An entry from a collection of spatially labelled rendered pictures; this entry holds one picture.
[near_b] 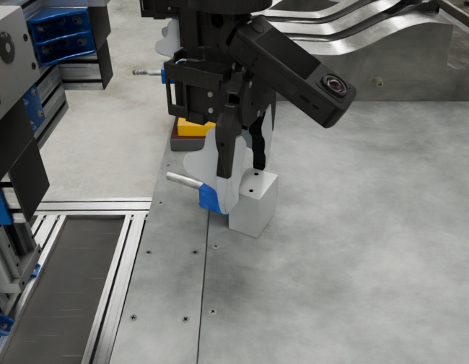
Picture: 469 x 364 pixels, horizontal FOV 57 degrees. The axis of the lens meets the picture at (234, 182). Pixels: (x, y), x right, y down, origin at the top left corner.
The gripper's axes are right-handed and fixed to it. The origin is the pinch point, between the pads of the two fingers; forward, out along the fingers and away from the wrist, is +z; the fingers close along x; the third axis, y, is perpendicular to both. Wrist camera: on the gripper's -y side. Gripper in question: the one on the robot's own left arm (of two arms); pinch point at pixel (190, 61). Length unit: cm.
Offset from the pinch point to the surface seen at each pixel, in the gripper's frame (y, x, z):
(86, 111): 78, -149, 84
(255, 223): -10.2, 40.6, 2.7
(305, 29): -21.1, -6.6, -3.7
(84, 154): 66, -103, 84
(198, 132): -2.9, 21.8, 2.2
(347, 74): -26.8, 6.3, -0.2
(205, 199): -4.7, 37.4, 2.0
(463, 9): -77, -61, 6
